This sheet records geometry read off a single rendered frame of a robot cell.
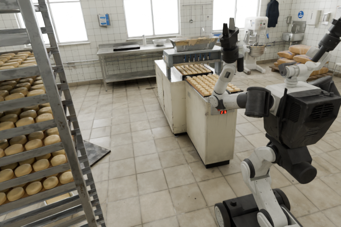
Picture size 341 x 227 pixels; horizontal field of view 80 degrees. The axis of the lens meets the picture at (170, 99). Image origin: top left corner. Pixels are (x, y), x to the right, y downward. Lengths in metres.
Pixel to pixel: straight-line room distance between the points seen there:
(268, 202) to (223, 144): 0.79
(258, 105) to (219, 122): 1.06
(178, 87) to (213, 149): 0.86
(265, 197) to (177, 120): 1.48
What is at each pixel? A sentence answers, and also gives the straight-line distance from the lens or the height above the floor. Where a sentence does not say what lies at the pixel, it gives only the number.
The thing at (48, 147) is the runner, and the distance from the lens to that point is 0.82.
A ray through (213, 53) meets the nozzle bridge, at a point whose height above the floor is 1.11.
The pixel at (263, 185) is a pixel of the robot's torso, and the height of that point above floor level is 0.44.
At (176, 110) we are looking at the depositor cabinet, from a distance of 2.68.
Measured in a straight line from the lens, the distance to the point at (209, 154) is 2.29.
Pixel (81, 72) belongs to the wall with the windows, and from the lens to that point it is 5.67.
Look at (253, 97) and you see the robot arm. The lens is 1.10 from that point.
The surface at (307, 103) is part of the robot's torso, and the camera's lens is 1.09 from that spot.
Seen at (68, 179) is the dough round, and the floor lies 1.06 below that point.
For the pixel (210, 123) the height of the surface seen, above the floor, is 0.59.
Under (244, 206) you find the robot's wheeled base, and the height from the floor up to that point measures 0.19.
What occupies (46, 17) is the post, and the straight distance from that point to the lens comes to 1.12.
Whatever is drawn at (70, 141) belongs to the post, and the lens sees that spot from 0.77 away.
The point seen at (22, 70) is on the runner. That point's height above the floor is 1.51.
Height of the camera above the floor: 1.64
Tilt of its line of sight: 23 degrees down
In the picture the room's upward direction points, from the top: 3 degrees counter-clockwise
